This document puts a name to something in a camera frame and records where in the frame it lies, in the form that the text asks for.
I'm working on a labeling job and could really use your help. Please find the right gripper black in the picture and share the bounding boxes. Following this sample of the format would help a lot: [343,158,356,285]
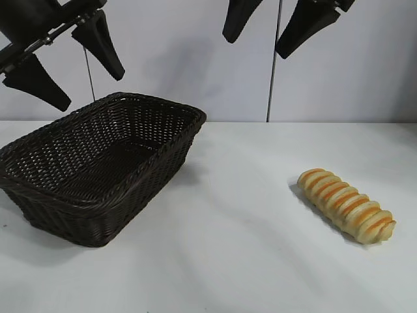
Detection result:
[276,0,356,60]

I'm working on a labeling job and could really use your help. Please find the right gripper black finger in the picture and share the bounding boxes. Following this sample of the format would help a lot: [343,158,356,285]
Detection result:
[222,0,261,44]

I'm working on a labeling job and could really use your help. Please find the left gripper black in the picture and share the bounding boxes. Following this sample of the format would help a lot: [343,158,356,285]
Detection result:
[0,0,126,112]

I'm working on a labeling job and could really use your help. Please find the dark brown wicker basket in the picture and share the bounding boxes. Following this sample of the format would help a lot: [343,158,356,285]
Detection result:
[0,91,208,248]

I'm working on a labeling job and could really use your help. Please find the long striped bread loaf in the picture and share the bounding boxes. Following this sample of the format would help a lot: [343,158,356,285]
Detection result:
[296,168,397,245]

